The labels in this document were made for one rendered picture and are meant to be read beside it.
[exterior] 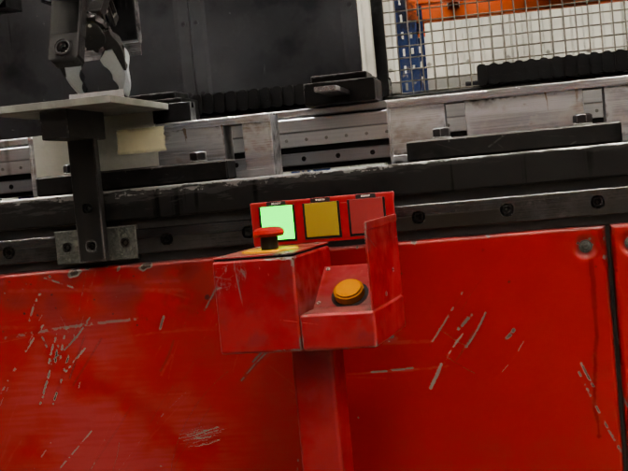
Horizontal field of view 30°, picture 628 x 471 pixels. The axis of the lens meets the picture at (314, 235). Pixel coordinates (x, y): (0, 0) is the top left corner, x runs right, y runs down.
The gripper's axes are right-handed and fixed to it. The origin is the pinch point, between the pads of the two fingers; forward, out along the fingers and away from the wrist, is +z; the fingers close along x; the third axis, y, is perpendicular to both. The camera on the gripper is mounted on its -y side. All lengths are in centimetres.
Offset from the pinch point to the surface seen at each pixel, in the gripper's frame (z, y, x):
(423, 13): 115, 192, -34
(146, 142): 7.8, -2.6, -4.8
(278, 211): 4.1, -25.4, -28.6
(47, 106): -12.0, -18.4, 0.4
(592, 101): 24, 18, -74
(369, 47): 242, 365, 9
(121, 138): 7.1, -2.0, -1.0
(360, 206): 3.3, -26.6, -39.8
